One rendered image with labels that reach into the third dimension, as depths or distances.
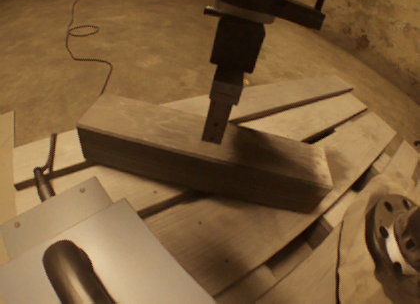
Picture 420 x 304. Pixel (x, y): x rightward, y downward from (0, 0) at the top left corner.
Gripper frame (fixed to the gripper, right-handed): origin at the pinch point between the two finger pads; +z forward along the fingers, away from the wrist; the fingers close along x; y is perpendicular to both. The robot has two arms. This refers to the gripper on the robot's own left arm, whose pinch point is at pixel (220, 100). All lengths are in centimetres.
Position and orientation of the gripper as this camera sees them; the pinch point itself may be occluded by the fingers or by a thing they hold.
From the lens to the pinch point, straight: 35.4
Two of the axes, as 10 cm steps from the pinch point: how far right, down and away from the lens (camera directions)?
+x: -1.4, 6.7, -7.3
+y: -9.7, -2.4, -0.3
